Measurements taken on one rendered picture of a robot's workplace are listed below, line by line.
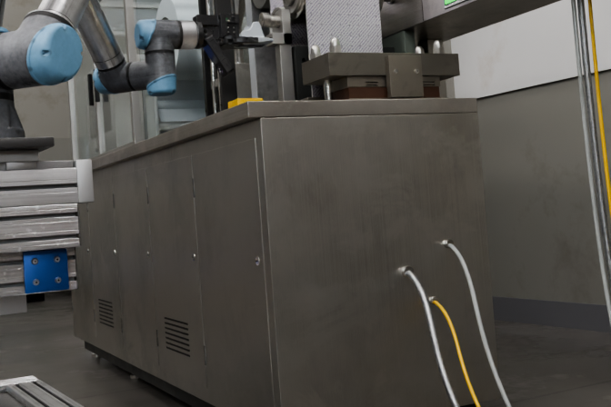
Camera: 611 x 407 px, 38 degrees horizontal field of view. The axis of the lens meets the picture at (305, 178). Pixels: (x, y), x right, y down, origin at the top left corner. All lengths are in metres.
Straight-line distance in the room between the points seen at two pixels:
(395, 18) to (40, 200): 1.28
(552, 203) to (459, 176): 1.98
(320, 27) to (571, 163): 1.99
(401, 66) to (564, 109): 1.98
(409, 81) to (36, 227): 1.04
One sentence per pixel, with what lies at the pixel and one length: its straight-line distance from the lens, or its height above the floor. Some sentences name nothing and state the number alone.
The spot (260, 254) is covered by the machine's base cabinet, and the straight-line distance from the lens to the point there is 2.15.
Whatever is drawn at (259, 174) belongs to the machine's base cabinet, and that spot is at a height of 0.73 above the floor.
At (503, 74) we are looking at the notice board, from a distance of 4.54.
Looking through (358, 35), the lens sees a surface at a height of 1.12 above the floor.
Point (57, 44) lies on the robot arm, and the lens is 1.83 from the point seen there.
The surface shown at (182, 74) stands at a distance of 3.44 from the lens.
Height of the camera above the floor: 0.64
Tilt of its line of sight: 2 degrees up
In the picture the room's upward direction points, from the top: 4 degrees counter-clockwise
